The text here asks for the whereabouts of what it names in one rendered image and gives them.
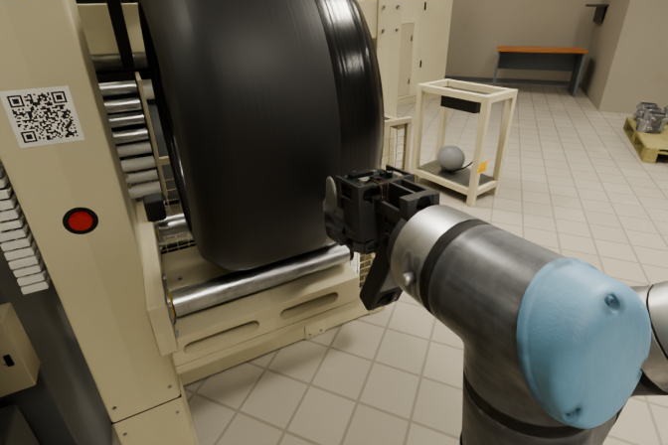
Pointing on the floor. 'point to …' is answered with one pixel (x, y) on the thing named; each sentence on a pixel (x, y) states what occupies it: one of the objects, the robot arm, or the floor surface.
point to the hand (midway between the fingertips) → (333, 205)
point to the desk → (543, 61)
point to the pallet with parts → (648, 131)
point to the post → (43, 16)
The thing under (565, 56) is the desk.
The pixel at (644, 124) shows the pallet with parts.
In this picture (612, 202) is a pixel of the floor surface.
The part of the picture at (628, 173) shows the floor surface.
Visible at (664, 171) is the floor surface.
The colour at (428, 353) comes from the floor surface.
